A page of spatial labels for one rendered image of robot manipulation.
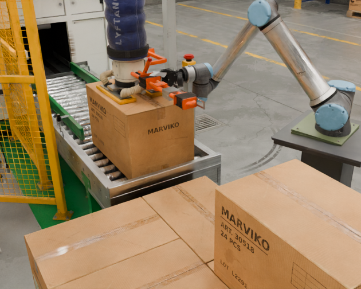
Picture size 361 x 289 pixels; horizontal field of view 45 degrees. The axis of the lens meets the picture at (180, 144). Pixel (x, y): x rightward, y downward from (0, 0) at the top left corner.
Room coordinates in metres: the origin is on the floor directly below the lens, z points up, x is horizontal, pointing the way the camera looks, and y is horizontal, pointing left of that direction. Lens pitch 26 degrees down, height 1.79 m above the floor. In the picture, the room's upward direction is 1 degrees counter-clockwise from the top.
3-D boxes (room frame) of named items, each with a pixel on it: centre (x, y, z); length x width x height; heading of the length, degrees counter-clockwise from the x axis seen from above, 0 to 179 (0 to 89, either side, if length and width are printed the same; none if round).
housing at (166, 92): (2.01, 0.04, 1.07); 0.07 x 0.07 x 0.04; 31
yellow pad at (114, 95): (2.36, 0.36, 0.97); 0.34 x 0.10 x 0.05; 31
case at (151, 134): (2.41, 0.24, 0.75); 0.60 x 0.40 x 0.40; 30
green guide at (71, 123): (3.28, 1.07, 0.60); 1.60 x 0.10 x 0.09; 30
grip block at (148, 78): (2.20, 0.15, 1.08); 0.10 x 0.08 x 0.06; 121
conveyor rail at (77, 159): (2.94, 0.94, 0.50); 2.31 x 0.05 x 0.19; 30
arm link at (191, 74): (2.31, -0.05, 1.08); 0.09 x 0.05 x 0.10; 30
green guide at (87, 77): (3.55, 0.61, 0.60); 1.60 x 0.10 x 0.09; 30
